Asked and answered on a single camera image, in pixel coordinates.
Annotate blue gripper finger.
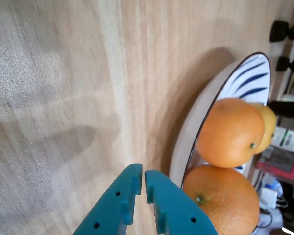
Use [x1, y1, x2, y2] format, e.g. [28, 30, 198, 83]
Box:
[72, 163, 143, 235]
[144, 170, 219, 235]

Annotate small orange with stem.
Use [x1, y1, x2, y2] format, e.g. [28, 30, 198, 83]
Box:
[183, 164, 261, 235]
[195, 97, 266, 169]

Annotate large pebbly orange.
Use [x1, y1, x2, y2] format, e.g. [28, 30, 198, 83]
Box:
[249, 102, 277, 155]

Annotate white plate with blue petals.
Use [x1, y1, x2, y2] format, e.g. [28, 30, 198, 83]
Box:
[168, 52, 271, 235]

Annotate white power adapter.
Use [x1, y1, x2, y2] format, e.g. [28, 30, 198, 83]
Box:
[259, 187, 279, 209]

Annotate red flat box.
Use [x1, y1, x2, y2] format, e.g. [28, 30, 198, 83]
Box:
[256, 153, 294, 185]

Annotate white box with green print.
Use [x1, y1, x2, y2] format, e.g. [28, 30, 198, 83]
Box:
[271, 126, 294, 154]

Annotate black bar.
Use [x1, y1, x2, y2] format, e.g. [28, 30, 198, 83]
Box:
[269, 99, 294, 118]

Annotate black round knob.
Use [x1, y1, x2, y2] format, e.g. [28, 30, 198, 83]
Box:
[275, 56, 294, 72]
[270, 19, 294, 43]

